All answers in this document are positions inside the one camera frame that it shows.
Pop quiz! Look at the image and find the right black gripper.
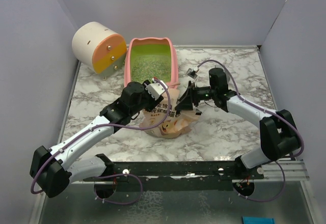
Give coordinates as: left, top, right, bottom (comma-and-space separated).
175, 81, 216, 110

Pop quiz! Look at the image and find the beige cat litter bag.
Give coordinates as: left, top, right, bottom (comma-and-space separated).
139, 82, 201, 138

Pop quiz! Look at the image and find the clear plastic litter scoop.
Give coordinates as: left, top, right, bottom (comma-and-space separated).
214, 64, 231, 84

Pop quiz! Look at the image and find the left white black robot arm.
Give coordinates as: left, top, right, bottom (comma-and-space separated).
30, 78, 168, 198

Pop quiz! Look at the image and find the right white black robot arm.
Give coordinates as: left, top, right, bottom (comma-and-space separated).
175, 68, 301, 179

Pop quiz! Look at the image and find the green litter granules pile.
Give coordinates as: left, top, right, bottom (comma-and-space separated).
130, 54, 171, 83

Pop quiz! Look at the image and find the pink green litter box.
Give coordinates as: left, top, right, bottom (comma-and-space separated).
124, 37, 179, 88

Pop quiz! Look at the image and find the cream orange cylindrical container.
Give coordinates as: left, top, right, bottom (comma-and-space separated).
71, 21, 127, 78

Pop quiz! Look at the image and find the blue object at bottom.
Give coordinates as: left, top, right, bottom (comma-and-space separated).
242, 216, 275, 224

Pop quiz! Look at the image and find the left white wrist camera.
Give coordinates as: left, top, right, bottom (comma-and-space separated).
145, 78, 168, 100

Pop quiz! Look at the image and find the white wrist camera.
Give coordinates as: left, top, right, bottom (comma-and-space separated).
186, 67, 199, 84
145, 78, 168, 100

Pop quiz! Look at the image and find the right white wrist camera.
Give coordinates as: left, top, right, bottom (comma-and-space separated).
186, 67, 199, 84

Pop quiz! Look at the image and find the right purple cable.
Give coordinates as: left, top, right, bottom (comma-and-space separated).
195, 60, 305, 203

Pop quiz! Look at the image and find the purple cable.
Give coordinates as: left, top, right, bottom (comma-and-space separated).
195, 60, 305, 203
30, 78, 171, 194

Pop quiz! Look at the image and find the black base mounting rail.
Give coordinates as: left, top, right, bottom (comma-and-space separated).
97, 154, 264, 192

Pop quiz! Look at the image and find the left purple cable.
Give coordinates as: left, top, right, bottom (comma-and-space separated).
30, 78, 171, 194

